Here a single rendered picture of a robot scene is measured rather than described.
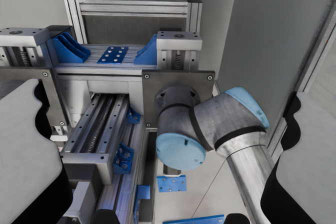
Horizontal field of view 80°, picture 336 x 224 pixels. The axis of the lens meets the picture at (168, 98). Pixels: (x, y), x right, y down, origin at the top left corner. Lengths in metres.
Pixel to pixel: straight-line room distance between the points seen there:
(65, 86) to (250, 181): 0.67
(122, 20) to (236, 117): 1.14
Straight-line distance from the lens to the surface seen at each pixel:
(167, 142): 0.46
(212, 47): 1.71
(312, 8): 0.83
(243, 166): 0.43
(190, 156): 0.48
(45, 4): 1.83
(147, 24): 1.42
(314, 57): 0.77
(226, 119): 0.44
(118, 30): 1.46
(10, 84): 0.75
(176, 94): 0.58
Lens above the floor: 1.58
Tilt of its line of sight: 57 degrees down
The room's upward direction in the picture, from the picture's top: 180 degrees counter-clockwise
